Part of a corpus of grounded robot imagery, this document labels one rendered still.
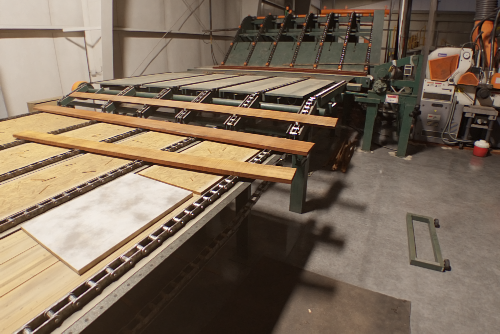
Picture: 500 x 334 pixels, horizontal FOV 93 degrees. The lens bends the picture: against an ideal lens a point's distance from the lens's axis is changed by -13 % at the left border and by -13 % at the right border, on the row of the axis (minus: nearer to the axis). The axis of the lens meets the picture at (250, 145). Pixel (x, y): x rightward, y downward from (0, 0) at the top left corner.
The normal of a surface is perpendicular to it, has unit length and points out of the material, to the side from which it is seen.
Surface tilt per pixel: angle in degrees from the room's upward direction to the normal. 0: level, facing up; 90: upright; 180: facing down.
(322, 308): 0
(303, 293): 0
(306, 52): 46
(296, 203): 90
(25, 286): 0
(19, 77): 88
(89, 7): 90
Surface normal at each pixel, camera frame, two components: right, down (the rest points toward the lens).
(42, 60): 0.89, 0.11
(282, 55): -0.34, -0.43
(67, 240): 0.00, -0.94
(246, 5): -0.47, 0.30
